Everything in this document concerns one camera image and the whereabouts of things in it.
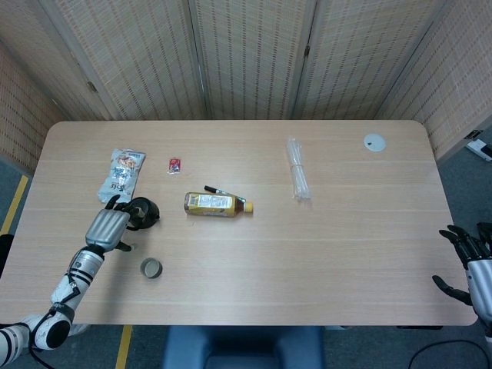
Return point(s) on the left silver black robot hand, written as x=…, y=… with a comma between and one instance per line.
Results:
x=105, y=230

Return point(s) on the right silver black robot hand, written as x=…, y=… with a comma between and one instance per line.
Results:
x=480, y=284

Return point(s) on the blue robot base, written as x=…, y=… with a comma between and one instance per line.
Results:
x=242, y=346

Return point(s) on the dark green ceramic cup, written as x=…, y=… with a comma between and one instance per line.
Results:
x=151, y=268

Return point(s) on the silver snack bag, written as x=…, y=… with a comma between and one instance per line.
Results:
x=123, y=173

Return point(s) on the small red candy packet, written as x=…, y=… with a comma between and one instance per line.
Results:
x=175, y=165

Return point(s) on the crumpled clear plastic bag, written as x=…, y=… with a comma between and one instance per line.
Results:
x=80, y=329

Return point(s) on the yellow labelled tea bottle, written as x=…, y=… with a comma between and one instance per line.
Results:
x=211, y=204

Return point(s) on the black marker pen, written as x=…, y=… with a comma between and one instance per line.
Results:
x=211, y=188

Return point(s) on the woven bamboo screen panel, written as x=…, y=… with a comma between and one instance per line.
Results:
x=134, y=57
x=23, y=123
x=250, y=57
x=357, y=57
x=461, y=77
x=42, y=50

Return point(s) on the white power strip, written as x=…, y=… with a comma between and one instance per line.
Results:
x=480, y=148

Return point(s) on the brass screen hinge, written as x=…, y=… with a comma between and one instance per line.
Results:
x=91, y=86
x=306, y=50

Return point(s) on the bundle of clear straws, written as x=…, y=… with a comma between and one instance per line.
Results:
x=298, y=169

